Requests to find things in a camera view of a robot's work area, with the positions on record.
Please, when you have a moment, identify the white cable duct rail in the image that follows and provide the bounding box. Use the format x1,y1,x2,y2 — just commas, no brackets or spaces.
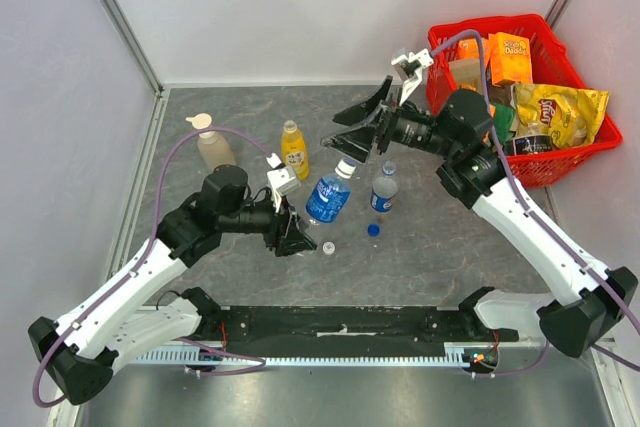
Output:
132,343,497,368

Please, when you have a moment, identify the clear blue label bottle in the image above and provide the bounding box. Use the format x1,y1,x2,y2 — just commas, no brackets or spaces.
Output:
370,161,399,213

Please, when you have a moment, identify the blue bottle cap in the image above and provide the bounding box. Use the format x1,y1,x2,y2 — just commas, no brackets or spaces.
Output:
367,224,381,237

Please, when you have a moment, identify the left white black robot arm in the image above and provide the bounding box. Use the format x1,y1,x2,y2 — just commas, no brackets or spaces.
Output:
28,164,317,408

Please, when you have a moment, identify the brown cardboard box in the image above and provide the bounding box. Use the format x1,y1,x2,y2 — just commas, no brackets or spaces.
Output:
448,59,486,94

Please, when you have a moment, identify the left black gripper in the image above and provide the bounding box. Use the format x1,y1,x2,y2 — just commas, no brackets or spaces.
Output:
219,188,316,256

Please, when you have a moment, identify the orange scrub daddy box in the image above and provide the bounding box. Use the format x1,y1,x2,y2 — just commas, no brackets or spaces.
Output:
489,32,533,86

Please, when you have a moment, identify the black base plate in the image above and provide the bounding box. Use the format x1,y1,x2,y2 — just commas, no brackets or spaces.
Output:
190,306,519,359

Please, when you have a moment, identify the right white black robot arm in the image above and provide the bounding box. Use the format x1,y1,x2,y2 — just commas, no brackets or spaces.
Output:
321,78,638,358

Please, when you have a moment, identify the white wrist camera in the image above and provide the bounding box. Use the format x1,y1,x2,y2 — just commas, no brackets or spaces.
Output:
267,153,301,212
391,49,434,106

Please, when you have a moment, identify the small orange box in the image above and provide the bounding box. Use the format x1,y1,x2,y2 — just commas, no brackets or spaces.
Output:
456,37,491,61

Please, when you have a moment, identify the yellow juice bottle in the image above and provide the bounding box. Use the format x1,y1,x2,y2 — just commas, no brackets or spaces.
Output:
281,120,310,180

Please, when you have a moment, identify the beige pump soap bottle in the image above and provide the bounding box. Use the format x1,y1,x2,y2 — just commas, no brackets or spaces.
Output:
185,113,236,172

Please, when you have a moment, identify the white juice bottle cap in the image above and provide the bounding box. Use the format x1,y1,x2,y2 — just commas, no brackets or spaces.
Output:
322,242,336,255

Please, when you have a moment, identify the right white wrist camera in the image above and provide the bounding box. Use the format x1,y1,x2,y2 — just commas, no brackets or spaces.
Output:
391,49,434,106

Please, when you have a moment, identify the yellow chips bag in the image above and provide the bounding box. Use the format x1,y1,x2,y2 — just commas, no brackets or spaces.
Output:
511,83,610,149

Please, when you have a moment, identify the crushed clear water bottle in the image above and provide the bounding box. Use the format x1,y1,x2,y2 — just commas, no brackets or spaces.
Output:
306,169,351,225

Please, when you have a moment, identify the red plastic basket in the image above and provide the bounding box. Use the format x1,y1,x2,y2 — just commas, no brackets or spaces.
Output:
426,13,624,190

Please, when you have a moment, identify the green package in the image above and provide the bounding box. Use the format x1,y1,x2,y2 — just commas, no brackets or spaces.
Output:
492,103,517,144

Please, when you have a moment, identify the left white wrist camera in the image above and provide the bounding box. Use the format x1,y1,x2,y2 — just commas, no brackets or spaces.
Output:
267,153,301,212

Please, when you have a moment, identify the dark can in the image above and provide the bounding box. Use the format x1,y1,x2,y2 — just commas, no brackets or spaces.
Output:
503,134,555,156

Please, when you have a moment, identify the white blue pocari cap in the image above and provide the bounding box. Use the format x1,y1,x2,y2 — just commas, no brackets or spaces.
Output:
335,158,356,179

